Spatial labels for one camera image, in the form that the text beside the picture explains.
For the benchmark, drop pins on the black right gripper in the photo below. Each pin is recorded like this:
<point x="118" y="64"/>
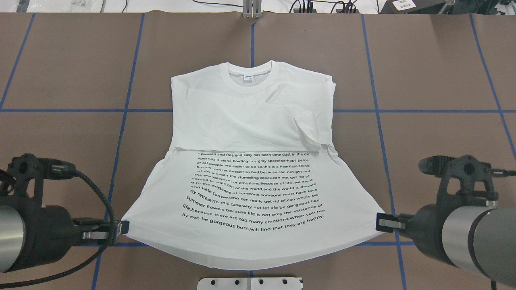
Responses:
<point x="428" y="228"/>

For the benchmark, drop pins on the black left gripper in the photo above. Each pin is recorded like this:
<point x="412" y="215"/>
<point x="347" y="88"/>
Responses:
<point x="50" y="233"/>

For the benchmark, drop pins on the white long-sleeve printed shirt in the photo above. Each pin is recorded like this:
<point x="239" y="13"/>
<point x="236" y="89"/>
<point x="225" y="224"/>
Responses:
<point x="252" y="179"/>

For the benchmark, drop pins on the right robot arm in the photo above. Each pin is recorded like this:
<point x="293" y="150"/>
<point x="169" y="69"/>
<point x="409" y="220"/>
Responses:
<point x="478" y="239"/>

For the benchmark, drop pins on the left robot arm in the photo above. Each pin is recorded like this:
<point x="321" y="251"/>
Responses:
<point x="14" y="232"/>

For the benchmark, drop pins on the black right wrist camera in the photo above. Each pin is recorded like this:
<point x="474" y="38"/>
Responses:
<point x="465" y="181"/>

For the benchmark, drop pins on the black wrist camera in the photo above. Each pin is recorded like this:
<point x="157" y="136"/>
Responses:
<point x="465" y="181"/>
<point x="23" y="180"/>

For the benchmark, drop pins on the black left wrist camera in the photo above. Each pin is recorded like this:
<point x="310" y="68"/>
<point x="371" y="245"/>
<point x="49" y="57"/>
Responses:
<point x="23" y="180"/>

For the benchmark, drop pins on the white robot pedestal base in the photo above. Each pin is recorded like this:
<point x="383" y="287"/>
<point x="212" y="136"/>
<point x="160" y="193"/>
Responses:
<point x="251" y="283"/>

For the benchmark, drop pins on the aluminium frame post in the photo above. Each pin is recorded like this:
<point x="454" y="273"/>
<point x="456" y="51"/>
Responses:
<point x="252" y="9"/>

